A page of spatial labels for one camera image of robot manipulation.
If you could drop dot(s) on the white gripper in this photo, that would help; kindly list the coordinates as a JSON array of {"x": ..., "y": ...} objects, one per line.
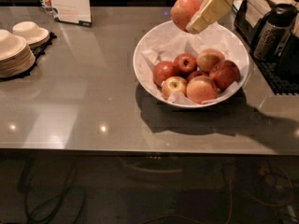
[{"x": 213, "y": 11}]

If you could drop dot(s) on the tall red-yellow apple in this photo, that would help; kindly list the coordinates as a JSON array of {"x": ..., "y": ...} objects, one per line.
[{"x": 182, "y": 12}]

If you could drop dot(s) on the white paper bowl liner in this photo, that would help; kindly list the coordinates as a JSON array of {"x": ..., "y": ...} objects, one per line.
[{"x": 168, "y": 44}]

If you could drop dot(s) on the yellow-red apple back right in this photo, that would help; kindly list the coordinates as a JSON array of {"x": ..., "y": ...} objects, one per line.
[{"x": 207, "y": 58}]

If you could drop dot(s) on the yellow-red apple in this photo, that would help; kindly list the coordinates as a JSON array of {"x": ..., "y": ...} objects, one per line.
[
  {"x": 207, "y": 58},
  {"x": 201, "y": 89},
  {"x": 172, "y": 85}
]

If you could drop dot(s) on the small dark red apple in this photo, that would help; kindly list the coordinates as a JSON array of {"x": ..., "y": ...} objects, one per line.
[{"x": 186, "y": 63}]

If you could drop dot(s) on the dark red apple right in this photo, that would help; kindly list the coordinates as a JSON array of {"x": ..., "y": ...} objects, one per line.
[{"x": 224, "y": 74}]

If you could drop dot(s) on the large white bowl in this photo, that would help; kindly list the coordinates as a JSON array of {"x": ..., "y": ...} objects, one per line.
[{"x": 162, "y": 41}]

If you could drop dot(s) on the red apple left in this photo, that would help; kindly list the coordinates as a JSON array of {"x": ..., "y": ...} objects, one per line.
[{"x": 164, "y": 70}]

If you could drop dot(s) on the yellow-red apple front right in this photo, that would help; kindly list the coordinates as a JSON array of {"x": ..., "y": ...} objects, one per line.
[{"x": 201, "y": 89}]

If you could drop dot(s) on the yellow-red apple front left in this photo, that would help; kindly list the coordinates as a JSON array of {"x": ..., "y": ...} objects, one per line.
[{"x": 172, "y": 85}]

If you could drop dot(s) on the black napkin dispenser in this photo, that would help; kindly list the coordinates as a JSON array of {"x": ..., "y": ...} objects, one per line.
[{"x": 250, "y": 15}]

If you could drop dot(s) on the glass jar black lid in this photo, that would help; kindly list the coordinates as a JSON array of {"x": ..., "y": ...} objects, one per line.
[{"x": 271, "y": 30}]

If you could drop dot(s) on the dark container far right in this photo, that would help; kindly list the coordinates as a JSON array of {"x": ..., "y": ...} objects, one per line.
[{"x": 288, "y": 63}]

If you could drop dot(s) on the black drip mat right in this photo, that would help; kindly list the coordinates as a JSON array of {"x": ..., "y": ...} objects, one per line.
[{"x": 278, "y": 85}]

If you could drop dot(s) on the standing menu sign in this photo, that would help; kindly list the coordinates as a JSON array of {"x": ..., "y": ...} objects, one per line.
[{"x": 69, "y": 11}]

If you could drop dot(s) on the black rubber mat left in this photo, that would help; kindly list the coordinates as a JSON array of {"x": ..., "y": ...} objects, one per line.
[{"x": 39, "y": 51}]

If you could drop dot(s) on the small stack paper bowls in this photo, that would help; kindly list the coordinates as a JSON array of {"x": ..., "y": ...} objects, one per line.
[{"x": 32, "y": 33}]

